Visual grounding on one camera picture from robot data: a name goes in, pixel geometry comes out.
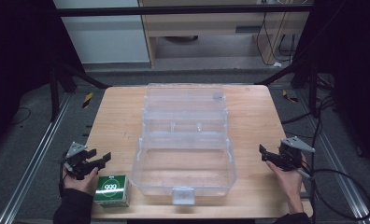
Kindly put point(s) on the clear plastic storage box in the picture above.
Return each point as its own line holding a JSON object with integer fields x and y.
{"x": 184, "y": 155}

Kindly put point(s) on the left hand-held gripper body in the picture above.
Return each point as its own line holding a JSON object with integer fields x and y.
{"x": 78, "y": 161}

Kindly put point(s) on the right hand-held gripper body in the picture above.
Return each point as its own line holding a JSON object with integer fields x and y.
{"x": 289, "y": 155}

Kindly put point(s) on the yellow and black floor tape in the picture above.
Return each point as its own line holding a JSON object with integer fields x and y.
{"x": 87, "y": 100}
{"x": 289, "y": 97}

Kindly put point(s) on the person's right hand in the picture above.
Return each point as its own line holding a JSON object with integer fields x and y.
{"x": 290, "y": 183}

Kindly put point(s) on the white plug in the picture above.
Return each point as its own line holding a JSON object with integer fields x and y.
{"x": 277, "y": 64}

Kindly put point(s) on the black metal stand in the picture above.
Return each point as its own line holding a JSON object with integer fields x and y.
{"x": 54, "y": 93}
{"x": 312, "y": 87}

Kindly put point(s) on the light wooden desk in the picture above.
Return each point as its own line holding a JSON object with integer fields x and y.
{"x": 205, "y": 26}

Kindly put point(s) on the aluminium floor rail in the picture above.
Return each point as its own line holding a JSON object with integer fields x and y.
{"x": 33, "y": 158}
{"x": 338, "y": 168}

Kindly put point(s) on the white cabinet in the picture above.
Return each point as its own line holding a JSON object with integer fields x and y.
{"x": 105, "y": 37}

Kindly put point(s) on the black horizontal frame bar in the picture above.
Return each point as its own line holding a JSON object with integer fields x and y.
{"x": 173, "y": 11}

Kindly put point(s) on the person's left hand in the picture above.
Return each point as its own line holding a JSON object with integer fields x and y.
{"x": 82, "y": 184}

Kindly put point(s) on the green and white carton box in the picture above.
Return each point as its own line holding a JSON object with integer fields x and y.
{"x": 112, "y": 190}

